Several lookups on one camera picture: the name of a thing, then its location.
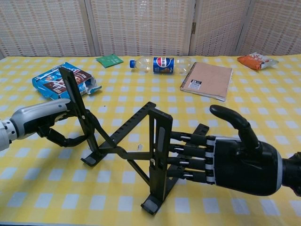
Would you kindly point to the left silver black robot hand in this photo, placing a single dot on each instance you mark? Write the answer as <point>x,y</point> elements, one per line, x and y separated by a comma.
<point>35,115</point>

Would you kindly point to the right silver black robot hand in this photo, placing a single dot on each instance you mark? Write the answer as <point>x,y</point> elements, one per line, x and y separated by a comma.
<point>244,164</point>

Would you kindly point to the black folding laptop stand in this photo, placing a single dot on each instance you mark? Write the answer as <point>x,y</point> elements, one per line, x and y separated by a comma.
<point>162,150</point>

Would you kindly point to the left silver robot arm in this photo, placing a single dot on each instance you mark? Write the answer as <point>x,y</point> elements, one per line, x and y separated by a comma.
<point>4,134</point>

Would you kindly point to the blue cookie box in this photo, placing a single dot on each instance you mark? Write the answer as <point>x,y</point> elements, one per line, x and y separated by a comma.
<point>47,82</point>

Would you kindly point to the yellow checkered tablecloth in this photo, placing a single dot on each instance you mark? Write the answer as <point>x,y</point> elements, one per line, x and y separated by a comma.
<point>235,207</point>

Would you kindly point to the green sachet packet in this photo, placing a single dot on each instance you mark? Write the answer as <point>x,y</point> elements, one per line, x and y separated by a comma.
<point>109,60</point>

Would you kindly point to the brown spiral notebook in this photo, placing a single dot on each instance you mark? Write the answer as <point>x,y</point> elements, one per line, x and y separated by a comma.
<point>207,80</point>

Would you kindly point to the orange snack bag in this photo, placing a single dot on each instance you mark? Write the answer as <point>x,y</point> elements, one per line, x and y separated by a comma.
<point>252,61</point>

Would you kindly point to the small clear plastic piece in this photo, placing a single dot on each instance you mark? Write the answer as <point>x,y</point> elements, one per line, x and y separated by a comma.
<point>140,147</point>

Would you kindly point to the clear Pepsi plastic bottle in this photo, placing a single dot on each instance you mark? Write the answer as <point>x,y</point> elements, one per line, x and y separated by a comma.
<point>163,65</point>

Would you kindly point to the woven folding screen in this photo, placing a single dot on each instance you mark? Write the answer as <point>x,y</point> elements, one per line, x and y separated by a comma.
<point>141,28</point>

